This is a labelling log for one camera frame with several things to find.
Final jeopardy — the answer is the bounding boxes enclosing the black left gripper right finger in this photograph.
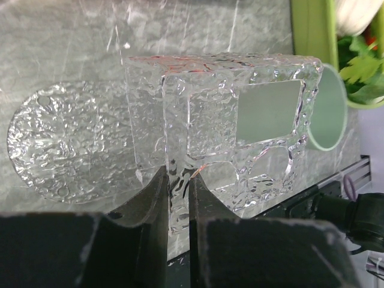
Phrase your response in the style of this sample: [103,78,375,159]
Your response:
[189,176,360,287]

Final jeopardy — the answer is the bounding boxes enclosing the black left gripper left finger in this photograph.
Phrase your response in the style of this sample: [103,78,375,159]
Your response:
[1,167,168,287]

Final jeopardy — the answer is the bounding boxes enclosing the clear textured acrylic tray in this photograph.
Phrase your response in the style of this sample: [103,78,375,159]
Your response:
[7,53,323,235]

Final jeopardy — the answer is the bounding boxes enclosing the mint green plastic cup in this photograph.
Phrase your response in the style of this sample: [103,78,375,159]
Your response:
[236,64,347,151]

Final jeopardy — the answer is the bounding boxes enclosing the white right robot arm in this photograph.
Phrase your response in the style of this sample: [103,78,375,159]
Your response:
[314,193,383,253]

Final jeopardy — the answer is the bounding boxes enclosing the lime green vegetable tray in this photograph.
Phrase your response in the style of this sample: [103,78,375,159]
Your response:
[290,1,383,109]

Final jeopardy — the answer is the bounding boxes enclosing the yellow napa cabbage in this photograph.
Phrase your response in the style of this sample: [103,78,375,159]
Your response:
[335,0,383,37]

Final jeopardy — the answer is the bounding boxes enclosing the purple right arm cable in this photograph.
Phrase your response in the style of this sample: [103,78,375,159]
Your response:
[343,175,358,202]

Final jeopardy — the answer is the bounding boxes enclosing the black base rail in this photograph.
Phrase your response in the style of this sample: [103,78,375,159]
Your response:
[302,155,371,200]

